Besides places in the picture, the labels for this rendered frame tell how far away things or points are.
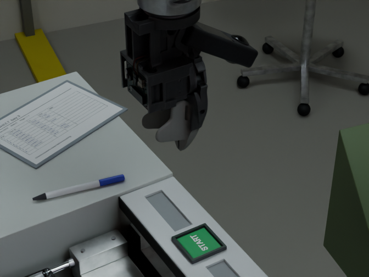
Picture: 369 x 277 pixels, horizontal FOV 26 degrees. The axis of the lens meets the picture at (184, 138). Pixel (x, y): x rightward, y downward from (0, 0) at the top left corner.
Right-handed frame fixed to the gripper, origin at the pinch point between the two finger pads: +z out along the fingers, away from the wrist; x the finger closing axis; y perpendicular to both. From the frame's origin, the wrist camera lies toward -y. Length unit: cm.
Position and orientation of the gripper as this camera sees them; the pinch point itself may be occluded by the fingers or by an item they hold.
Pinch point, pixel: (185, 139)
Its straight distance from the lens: 105.8
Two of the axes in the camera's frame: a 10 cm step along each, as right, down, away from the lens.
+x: 5.2, 5.0, -6.9
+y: -8.6, 3.0, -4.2
